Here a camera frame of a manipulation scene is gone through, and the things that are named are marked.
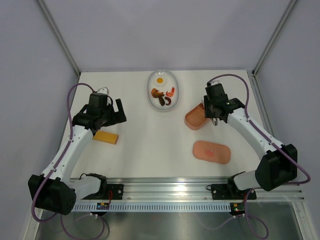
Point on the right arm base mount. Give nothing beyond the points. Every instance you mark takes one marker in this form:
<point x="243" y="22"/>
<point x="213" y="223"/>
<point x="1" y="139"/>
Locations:
<point x="224" y="192"/>

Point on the yellow rectangular block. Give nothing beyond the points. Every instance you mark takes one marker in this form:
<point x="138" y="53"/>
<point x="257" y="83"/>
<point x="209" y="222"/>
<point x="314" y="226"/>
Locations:
<point x="106" y="137"/>

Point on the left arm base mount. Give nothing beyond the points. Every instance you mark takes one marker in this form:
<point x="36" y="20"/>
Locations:
<point x="110" y="191"/>

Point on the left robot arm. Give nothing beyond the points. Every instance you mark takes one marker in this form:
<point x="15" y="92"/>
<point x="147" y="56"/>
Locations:
<point x="52" y="190"/>

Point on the dark brown sea cucumber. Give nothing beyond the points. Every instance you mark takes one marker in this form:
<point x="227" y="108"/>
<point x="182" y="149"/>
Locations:
<point x="165" y="101"/>

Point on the brown orange food piece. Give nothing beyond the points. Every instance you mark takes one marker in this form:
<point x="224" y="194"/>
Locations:
<point x="156" y="93"/>

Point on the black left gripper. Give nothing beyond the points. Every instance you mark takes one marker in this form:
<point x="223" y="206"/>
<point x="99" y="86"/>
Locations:
<point x="118" y="117"/>

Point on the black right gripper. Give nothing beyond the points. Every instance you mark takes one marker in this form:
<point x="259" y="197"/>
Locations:
<point x="208" y="114"/>

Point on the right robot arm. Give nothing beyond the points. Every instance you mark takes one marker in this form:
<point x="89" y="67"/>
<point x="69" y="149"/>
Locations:
<point x="277" y="164"/>

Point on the right side aluminium rail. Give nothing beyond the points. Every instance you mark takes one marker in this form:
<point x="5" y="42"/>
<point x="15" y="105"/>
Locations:
<point x="260" y="101"/>

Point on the white oval plate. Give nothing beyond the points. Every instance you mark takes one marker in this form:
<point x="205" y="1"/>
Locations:
<point x="163" y="90"/>

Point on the aluminium frame post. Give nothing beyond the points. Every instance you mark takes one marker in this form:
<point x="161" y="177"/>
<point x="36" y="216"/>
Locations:
<point x="275" y="35"/>
<point x="45" y="11"/>

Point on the right aluminium frame post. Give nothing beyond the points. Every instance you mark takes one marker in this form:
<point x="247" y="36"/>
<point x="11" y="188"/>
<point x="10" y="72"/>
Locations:
<point x="275" y="35"/>

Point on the orange shrimp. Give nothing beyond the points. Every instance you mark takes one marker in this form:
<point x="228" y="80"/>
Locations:
<point x="170" y="93"/>

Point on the left aluminium frame post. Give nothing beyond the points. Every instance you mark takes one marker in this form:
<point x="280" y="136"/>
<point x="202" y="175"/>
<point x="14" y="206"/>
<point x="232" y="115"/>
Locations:
<point x="45" y="11"/>

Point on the aluminium front rail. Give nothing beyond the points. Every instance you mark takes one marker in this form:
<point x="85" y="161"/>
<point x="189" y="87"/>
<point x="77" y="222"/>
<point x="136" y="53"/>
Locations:
<point x="192" y="189"/>

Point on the aluminium rail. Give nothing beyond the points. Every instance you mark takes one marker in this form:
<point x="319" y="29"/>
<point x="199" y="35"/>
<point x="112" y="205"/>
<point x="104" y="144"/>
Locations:
<point x="260" y="101"/>
<point x="192" y="189"/>

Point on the fried egg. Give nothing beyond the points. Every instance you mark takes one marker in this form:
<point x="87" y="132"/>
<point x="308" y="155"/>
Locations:
<point x="160" y="82"/>

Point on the pink lunch box lid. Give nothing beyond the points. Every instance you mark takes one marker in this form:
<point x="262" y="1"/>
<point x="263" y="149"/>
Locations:
<point x="211" y="152"/>

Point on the white slotted cable duct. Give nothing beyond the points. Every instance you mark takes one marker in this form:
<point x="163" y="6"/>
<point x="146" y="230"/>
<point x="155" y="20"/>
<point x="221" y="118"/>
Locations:
<point x="158" y="207"/>

